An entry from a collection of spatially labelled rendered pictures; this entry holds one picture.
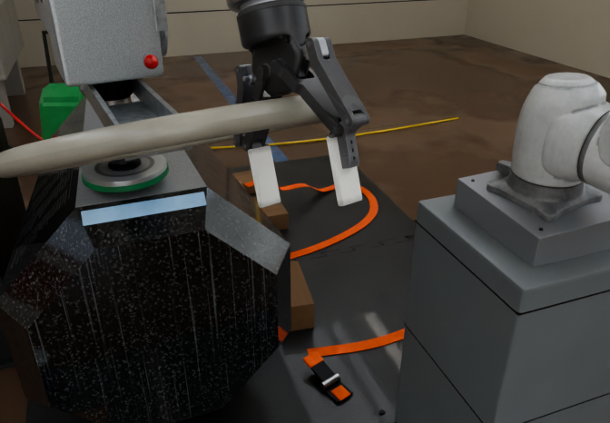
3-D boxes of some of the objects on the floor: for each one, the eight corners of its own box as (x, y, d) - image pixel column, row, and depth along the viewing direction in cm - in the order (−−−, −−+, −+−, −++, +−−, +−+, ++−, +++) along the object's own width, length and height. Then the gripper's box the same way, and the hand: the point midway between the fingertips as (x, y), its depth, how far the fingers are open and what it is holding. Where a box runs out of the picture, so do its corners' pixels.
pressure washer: (62, 167, 351) (31, 30, 312) (116, 165, 353) (93, 29, 314) (42, 191, 320) (5, 42, 281) (102, 189, 322) (73, 41, 283)
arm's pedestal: (499, 373, 191) (545, 167, 154) (615, 501, 149) (715, 259, 113) (372, 412, 176) (389, 194, 139) (462, 566, 134) (520, 311, 97)
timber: (314, 328, 210) (314, 303, 204) (283, 332, 208) (283, 308, 202) (298, 282, 236) (298, 260, 231) (270, 286, 234) (270, 263, 228)
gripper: (382, -34, 50) (418, 193, 52) (234, 35, 69) (266, 199, 71) (324, -38, 45) (367, 211, 47) (182, 36, 64) (219, 212, 66)
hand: (304, 193), depth 59 cm, fingers open, 13 cm apart
